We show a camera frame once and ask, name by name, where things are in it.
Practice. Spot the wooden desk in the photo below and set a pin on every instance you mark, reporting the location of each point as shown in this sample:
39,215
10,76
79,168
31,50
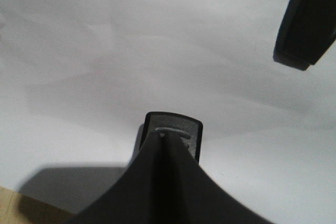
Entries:
17,208

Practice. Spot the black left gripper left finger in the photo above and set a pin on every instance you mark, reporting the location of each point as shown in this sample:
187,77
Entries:
132,198

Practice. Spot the white paper sheet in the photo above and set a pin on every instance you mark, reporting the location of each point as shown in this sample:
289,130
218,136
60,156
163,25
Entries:
79,76

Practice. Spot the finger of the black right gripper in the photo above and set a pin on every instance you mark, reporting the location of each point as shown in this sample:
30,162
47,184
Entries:
306,32

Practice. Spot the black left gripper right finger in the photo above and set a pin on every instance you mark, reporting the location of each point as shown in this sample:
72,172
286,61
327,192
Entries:
198,199

